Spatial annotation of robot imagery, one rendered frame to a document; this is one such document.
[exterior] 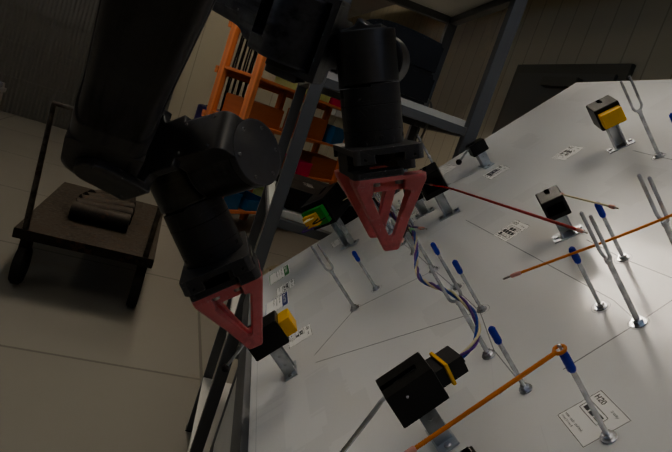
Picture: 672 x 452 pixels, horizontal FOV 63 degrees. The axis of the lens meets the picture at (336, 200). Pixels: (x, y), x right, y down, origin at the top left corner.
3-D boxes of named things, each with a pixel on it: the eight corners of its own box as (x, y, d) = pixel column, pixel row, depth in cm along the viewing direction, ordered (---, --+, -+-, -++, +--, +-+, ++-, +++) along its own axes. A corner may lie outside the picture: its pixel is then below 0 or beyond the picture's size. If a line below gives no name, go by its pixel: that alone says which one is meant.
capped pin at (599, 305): (608, 308, 63) (578, 247, 61) (595, 312, 64) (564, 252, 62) (606, 301, 65) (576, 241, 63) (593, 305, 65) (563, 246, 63)
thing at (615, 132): (618, 129, 106) (600, 88, 104) (639, 144, 96) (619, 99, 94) (595, 140, 107) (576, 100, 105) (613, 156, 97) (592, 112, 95)
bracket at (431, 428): (425, 432, 62) (404, 398, 60) (443, 419, 62) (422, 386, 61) (441, 456, 57) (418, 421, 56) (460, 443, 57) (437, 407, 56)
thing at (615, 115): (623, 117, 95) (618, 104, 94) (627, 119, 93) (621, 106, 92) (603, 127, 96) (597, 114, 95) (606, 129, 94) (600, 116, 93)
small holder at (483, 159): (461, 177, 131) (448, 154, 130) (489, 159, 131) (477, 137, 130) (468, 180, 127) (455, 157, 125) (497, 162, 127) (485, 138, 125)
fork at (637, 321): (652, 322, 58) (598, 210, 55) (638, 331, 58) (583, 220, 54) (639, 314, 60) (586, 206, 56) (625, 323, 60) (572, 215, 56)
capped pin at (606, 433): (596, 441, 49) (546, 348, 46) (605, 429, 50) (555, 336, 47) (612, 446, 48) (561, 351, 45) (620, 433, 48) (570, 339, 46)
